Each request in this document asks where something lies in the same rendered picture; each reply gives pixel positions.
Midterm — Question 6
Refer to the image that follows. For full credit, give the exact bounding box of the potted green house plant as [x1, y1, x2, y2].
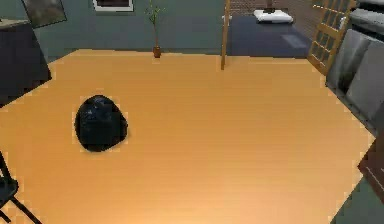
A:
[145, 0, 166, 59]

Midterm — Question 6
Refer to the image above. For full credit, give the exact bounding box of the black rubbish bag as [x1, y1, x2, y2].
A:
[73, 94, 129, 153]

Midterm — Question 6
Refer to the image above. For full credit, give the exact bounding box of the dark blue bed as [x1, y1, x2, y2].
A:
[227, 14, 314, 58]

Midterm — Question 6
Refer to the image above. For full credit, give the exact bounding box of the wooden door with glass panes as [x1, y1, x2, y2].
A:
[307, 0, 358, 76]

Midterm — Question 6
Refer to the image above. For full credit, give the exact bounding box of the grey sofa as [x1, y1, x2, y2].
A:
[325, 0, 384, 129]

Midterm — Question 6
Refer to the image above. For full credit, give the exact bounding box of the black cabinet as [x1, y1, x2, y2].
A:
[0, 18, 53, 108]

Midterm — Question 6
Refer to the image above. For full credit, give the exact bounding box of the dark brown side table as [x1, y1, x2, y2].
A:
[357, 132, 384, 204]

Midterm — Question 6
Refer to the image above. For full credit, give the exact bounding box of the white framed wall picture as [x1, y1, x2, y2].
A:
[92, 0, 135, 13]

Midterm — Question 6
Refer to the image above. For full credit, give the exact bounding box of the dark framed wall picture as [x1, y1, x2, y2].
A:
[21, 0, 68, 29]

